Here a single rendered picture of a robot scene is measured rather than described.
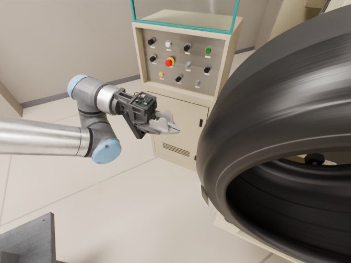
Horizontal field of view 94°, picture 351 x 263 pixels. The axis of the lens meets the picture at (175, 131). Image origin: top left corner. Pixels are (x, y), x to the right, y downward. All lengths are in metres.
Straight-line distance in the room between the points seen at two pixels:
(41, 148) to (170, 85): 0.89
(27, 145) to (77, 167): 1.57
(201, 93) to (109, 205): 1.25
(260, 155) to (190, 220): 1.34
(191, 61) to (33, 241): 1.22
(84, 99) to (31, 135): 0.18
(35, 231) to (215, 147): 1.02
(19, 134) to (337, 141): 0.55
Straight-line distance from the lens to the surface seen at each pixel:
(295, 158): 0.87
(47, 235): 1.12
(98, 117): 0.63
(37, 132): 0.50
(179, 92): 1.14
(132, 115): 0.50
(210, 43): 0.99
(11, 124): 0.50
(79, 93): 0.60
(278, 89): 0.26
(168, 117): 0.50
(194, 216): 1.59
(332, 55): 0.27
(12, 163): 2.51
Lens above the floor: 1.52
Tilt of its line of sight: 46 degrees down
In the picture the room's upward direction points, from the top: straight up
